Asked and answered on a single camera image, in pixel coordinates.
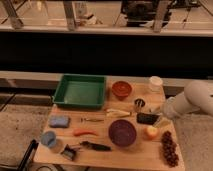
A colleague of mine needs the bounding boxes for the black eraser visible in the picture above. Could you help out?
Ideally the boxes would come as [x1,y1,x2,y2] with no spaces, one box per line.
[136,113,159,125]

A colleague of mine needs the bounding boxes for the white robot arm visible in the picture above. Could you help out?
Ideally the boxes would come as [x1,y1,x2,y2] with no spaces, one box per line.
[161,80,213,119]

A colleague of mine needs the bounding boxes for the small metal cup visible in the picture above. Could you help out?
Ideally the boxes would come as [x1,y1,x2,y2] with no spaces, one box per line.
[134,98,145,112]

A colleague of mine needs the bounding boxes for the blue plastic cup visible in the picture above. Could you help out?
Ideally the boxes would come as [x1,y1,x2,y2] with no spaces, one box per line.
[41,131,56,148]

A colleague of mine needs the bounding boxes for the orange-red bowl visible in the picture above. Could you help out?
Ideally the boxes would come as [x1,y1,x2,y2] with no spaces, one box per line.
[111,81,132,100]

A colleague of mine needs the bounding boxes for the peeled banana toy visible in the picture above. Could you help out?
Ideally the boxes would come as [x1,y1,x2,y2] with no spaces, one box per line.
[106,109,131,117]

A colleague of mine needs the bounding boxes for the green plastic tray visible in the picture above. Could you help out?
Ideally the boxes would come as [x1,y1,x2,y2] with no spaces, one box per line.
[53,74,106,109]

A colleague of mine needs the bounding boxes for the small brass spoon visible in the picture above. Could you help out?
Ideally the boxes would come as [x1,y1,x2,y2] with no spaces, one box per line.
[80,118,104,122]

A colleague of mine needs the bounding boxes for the orange carrot toy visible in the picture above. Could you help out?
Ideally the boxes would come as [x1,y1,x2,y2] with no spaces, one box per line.
[73,130,98,136]

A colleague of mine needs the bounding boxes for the wooden board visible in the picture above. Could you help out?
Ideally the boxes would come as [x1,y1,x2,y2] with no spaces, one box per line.
[34,83,185,171]

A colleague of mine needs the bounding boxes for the blue sponge block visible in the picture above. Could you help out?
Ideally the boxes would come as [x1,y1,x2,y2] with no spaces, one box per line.
[49,116,70,128]

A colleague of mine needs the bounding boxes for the yellow-red apple toy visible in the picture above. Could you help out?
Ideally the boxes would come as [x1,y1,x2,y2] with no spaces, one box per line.
[145,126,159,139]

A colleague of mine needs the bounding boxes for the black binder clip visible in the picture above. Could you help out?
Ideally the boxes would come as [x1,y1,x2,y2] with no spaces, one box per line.
[61,145,80,161]

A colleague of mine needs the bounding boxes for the dark red grape bunch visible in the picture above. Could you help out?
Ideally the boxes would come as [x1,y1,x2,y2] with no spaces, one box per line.
[161,131,179,167]

